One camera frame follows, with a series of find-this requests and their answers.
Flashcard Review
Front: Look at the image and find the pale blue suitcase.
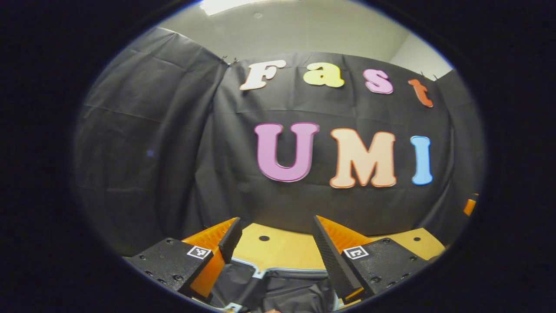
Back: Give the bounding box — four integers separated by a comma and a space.
208, 257, 340, 313

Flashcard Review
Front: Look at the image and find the black backdrop cloth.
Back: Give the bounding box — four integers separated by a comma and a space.
74, 26, 485, 257

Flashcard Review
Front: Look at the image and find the long ceiling light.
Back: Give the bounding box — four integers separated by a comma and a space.
199, 0, 261, 16

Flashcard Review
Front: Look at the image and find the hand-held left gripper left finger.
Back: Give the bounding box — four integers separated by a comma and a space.
125, 216, 243, 305

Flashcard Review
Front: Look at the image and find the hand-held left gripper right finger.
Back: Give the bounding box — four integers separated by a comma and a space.
313, 215, 431, 305

